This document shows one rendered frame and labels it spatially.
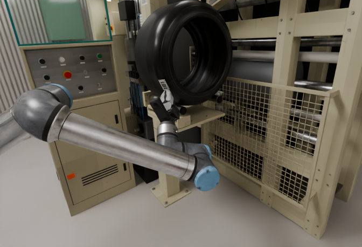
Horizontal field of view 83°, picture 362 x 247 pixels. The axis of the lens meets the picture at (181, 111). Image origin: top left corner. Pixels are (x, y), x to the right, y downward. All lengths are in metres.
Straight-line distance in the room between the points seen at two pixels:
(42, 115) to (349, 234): 1.86
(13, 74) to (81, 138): 2.93
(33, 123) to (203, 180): 0.52
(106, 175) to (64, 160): 0.36
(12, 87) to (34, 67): 1.98
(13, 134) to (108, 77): 0.94
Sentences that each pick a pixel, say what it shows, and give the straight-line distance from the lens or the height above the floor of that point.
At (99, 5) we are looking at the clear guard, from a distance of 1.63.
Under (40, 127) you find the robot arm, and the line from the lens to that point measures 0.64.
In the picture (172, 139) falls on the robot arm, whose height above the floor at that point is 0.89.
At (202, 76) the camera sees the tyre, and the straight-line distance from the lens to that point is 1.44.
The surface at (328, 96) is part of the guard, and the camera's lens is 1.15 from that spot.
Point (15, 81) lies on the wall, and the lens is 3.53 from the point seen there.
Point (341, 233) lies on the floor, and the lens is 1.90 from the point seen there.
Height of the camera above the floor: 1.27
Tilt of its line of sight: 20 degrees down
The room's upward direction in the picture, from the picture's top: 3 degrees counter-clockwise
